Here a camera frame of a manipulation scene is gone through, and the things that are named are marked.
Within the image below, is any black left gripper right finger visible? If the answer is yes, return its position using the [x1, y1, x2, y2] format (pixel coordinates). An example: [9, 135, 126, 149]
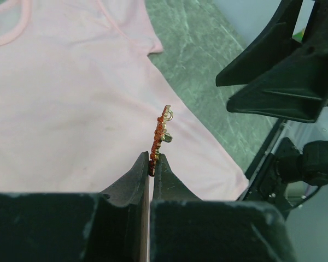
[150, 154, 297, 261]

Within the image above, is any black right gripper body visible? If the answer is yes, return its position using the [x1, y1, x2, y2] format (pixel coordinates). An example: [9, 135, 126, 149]
[302, 0, 328, 49]

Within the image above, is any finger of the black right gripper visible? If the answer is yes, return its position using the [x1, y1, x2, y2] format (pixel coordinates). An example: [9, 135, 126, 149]
[215, 0, 303, 87]
[226, 34, 328, 123]

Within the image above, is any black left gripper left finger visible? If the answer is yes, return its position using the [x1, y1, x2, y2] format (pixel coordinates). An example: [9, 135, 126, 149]
[0, 152, 149, 261]

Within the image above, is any red maple leaf brooch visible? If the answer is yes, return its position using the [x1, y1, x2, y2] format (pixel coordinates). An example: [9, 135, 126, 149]
[149, 105, 174, 177]

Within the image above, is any pink t-shirt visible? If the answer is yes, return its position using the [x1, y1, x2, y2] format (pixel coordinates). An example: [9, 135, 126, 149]
[0, 1, 248, 200]

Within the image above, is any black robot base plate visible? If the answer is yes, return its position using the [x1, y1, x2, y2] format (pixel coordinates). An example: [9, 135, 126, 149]
[238, 119, 301, 218]

